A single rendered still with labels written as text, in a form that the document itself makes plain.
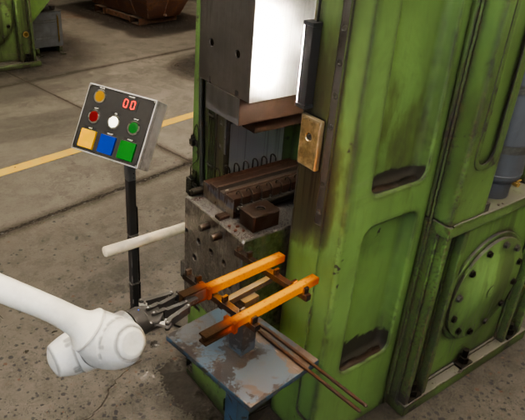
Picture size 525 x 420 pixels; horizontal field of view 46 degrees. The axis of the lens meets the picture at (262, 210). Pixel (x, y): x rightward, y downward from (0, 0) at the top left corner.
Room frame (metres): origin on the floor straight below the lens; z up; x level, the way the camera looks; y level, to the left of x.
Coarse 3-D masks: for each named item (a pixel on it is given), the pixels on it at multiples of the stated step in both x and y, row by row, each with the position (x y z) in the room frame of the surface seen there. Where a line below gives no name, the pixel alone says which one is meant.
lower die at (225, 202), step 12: (252, 168) 2.18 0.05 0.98; (264, 168) 2.17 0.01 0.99; (276, 168) 2.18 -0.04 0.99; (204, 180) 2.05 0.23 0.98; (216, 180) 2.06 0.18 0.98; (228, 180) 2.05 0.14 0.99; (240, 180) 2.03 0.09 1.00; (264, 180) 2.05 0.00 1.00; (288, 180) 2.08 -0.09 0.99; (204, 192) 2.04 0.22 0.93; (216, 192) 1.98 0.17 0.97; (228, 192) 1.94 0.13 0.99; (252, 192) 1.96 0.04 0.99; (264, 192) 1.98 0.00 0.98; (276, 192) 2.02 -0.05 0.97; (216, 204) 1.98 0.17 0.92; (228, 204) 1.92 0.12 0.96; (276, 204) 2.02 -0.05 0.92
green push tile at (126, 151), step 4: (120, 144) 2.21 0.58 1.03; (124, 144) 2.20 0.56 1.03; (128, 144) 2.20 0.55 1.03; (132, 144) 2.19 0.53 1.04; (136, 144) 2.19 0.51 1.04; (120, 148) 2.20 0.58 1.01; (124, 148) 2.19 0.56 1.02; (128, 148) 2.19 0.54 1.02; (132, 148) 2.18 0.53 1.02; (120, 152) 2.19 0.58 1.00; (124, 152) 2.18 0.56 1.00; (128, 152) 2.18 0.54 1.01; (132, 152) 2.17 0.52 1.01; (116, 156) 2.19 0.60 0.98; (120, 156) 2.18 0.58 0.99; (124, 156) 2.18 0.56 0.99; (128, 156) 2.17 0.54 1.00; (132, 156) 2.17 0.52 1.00; (128, 160) 2.16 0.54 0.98
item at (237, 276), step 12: (276, 252) 1.58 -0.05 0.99; (252, 264) 1.50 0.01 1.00; (264, 264) 1.51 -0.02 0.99; (276, 264) 1.55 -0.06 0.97; (228, 276) 1.42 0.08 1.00; (240, 276) 1.44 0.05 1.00; (192, 288) 1.33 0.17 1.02; (204, 288) 1.34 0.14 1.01; (216, 288) 1.37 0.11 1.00; (180, 300) 1.29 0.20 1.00; (204, 300) 1.34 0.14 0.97
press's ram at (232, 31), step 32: (224, 0) 1.98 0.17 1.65; (256, 0) 1.86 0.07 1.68; (288, 0) 1.94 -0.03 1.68; (224, 32) 1.97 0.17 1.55; (256, 32) 1.86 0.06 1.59; (288, 32) 1.94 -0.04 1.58; (224, 64) 1.97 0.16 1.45; (256, 64) 1.87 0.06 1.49; (288, 64) 1.95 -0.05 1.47; (256, 96) 1.87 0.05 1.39
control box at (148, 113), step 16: (112, 96) 2.34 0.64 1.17; (128, 96) 2.31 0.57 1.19; (112, 112) 2.30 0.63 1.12; (128, 112) 2.28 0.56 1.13; (144, 112) 2.25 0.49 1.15; (160, 112) 2.28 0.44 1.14; (80, 128) 2.31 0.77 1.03; (96, 128) 2.29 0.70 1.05; (112, 128) 2.26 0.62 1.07; (144, 128) 2.22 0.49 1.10; (160, 128) 2.28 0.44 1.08; (96, 144) 2.25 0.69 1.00; (144, 144) 2.18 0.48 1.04; (112, 160) 2.19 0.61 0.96; (144, 160) 2.18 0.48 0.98
